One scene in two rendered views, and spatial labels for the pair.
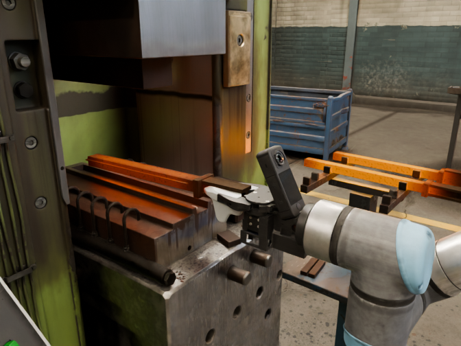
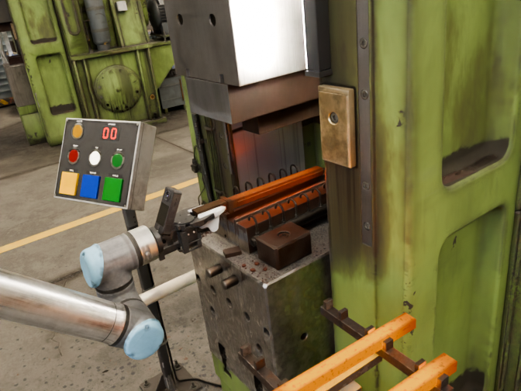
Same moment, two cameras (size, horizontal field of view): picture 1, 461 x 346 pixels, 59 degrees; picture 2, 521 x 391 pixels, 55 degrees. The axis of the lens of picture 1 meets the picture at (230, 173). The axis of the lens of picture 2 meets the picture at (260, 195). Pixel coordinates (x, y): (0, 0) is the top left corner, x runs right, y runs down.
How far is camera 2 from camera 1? 1.62 m
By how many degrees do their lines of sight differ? 99
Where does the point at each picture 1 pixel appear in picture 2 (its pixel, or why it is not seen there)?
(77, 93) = not seen: hidden behind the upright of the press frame
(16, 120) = (215, 122)
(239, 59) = (332, 136)
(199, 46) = (215, 114)
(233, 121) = (343, 198)
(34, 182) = (222, 154)
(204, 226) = (232, 233)
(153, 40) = (193, 104)
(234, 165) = (346, 243)
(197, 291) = (201, 251)
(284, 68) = not seen: outside the picture
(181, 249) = (221, 231)
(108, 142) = not seen: hidden behind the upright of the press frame
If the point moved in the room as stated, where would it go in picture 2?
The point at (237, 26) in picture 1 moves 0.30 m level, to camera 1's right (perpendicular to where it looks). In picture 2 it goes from (328, 103) to (297, 152)
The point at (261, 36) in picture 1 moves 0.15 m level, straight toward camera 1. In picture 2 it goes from (392, 121) to (317, 121)
